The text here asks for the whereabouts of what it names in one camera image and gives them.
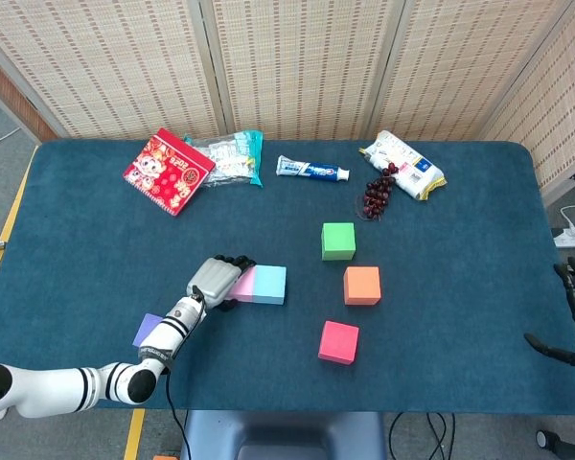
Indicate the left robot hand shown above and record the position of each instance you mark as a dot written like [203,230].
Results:
[213,282]

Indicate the pink foam cube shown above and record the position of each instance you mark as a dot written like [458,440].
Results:
[244,287]

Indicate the purple foam cube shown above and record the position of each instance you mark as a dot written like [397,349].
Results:
[146,328]

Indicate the green foam cube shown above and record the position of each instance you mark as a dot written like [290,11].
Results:
[338,239]

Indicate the red foam cube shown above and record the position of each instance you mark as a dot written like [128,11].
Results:
[338,342]

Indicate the orange foam cube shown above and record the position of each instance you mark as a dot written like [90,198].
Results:
[361,285]

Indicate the light blue foam cube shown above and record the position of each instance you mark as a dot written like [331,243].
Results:
[270,282]

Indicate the dark teal table mat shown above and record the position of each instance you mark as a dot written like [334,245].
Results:
[268,220]

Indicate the white power strip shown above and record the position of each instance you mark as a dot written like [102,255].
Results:
[568,239]

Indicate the red snack packet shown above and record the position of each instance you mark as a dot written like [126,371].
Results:
[167,172]

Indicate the clear teal snack bag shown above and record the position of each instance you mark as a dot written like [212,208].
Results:
[232,158]

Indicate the white blue toothpaste tube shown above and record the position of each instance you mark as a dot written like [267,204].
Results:
[306,168]

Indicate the grey blue robot torso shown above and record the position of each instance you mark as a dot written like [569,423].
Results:
[282,431]

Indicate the small orange object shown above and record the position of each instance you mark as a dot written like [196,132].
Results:
[165,457]

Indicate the dark red grape bunch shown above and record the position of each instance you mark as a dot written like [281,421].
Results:
[377,194]

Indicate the beige woven screen panel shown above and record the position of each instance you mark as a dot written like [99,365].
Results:
[455,62]
[565,110]
[100,62]
[302,62]

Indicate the white yellow snack bag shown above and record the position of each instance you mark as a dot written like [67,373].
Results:
[407,163]

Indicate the brown woven screen panel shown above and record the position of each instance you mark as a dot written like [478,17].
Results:
[14,98]

